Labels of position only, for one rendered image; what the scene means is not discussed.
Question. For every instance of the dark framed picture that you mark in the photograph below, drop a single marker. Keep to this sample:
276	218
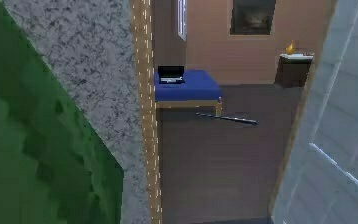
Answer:
252	16

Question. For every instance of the yellow statuette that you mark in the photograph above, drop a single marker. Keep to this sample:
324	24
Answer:
290	48

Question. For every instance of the dark baseball bat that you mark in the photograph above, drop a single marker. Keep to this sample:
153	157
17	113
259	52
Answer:
230	118

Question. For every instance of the pale grey room door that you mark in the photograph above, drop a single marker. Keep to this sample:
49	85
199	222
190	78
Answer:
330	133

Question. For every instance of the black laptop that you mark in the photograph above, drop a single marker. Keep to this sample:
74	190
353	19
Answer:
170	74

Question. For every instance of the window with white frame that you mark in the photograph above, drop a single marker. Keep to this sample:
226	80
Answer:
182	18

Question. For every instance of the blue bed with wooden frame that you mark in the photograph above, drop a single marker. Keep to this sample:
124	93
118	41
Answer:
190	88

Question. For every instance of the dark wooden side table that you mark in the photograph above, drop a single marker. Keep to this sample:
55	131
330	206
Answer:
293	71

